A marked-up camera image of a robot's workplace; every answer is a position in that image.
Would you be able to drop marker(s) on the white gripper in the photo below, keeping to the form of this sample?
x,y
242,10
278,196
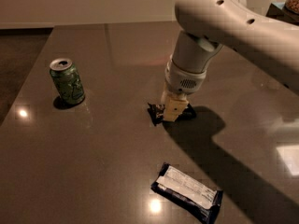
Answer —
x,y
183,79

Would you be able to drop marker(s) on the black chocolate rxbar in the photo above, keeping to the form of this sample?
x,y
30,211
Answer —
x,y
156,113

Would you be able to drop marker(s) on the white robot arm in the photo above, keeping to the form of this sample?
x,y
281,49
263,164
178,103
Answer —
x,y
209,25

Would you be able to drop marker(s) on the blue blueberry rxbar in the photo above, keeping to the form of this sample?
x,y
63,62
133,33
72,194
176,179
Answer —
x,y
202,202

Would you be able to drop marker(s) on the green soda can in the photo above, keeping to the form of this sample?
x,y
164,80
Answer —
x,y
67,81

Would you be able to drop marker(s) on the dark box in background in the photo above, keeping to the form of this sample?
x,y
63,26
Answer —
x,y
278,12

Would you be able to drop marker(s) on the jar with brown contents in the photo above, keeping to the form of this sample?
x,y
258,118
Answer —
x,y
292,5

